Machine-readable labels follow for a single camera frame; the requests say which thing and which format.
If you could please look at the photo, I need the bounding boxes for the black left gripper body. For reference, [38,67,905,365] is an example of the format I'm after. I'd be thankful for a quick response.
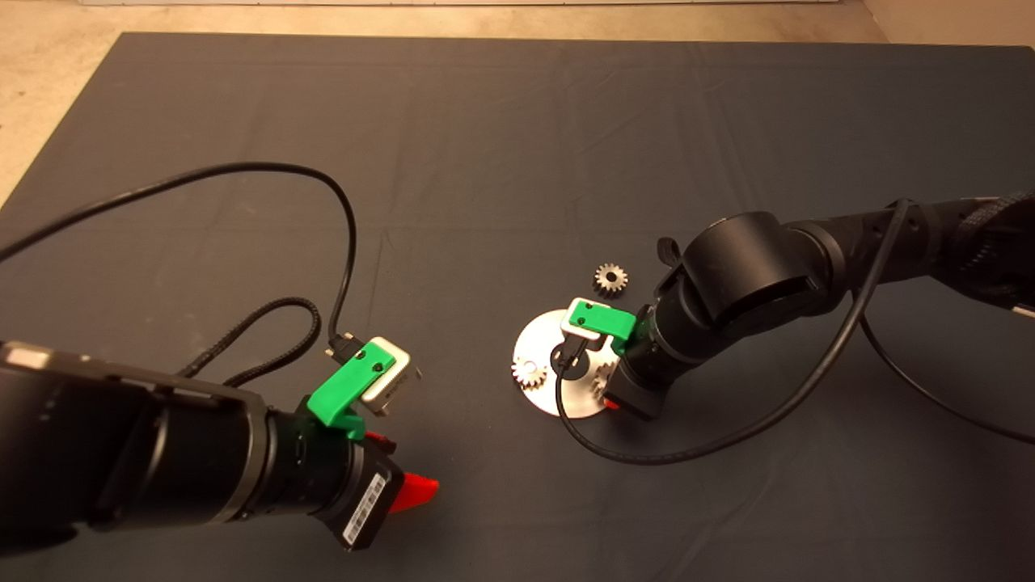
[271,400,405,552]

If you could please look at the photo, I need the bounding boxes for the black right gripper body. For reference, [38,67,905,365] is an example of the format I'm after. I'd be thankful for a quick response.
[602,306,684,421]

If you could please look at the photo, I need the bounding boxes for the round metal carrier plate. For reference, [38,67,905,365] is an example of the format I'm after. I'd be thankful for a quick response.
[513,310,623,419]

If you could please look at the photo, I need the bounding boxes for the dark grey table cloth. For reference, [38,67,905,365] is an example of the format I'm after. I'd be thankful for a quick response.
[0,32,1035,582]

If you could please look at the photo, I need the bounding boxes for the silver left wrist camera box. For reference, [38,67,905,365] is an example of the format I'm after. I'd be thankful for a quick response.
[360,337,421,417]

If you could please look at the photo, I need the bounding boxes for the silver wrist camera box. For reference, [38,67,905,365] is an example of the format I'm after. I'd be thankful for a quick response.
[360,337,421,417]
[564,297,607,350]

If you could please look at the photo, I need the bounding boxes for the green left camera mount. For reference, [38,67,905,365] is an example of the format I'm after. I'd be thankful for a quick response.
[307,339,397,441]

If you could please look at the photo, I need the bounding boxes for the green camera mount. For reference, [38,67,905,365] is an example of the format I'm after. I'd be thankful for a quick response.
[568,303,637,356]
[307,339,397,441]

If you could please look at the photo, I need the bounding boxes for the thin black right camera cable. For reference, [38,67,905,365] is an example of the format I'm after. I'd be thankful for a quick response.
[552,198,1035,466]

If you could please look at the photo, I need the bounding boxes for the thin black camera cable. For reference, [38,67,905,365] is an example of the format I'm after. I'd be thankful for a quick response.
[0,162,358,362]
[552,198,1035,466]

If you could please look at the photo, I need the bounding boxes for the green right camera mount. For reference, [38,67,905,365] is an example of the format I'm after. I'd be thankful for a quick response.
[568,303,637,356]

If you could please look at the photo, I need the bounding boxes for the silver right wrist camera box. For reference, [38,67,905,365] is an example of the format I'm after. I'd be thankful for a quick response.
[564,297,607,350]

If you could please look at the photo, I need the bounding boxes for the braided black left arm cable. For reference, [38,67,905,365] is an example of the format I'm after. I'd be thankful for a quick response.
[178,297,323,389]

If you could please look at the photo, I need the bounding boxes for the thin black left camera cable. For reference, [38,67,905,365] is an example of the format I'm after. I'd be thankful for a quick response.
[0,162,358,362]

